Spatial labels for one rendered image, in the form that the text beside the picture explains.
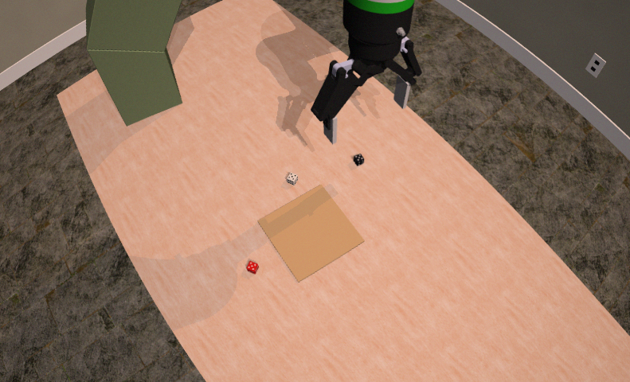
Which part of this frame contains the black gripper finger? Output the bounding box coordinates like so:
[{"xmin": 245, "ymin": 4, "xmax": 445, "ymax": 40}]
[
  {"xmin": 311, "ymin": 59, "xmax": 378, "ymax": 145},
  {"xmin": 382, "ymin": 37, "xmax": 422, "ymax": 109}
]

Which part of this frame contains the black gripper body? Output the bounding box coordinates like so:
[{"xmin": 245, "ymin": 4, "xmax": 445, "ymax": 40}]
[{"xmin": 347, "ymin": 33, "xmax": 402, "ymax": 78}]

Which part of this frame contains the red die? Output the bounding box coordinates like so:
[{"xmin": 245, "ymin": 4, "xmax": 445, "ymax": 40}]
[{"xmin": 247, "ymin": 261, "xmax": 259, "ymax": 274}]

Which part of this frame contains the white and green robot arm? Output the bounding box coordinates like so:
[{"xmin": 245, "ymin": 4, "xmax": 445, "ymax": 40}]
[{"xmin": 342, "ymin": 0, "xmax": 414, "ymax": 44}]

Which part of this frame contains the tan square mat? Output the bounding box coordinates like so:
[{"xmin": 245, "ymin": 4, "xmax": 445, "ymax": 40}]
[{"xmin": 257, "ymin": 185, "xmax": 365, "ymax": 283}]

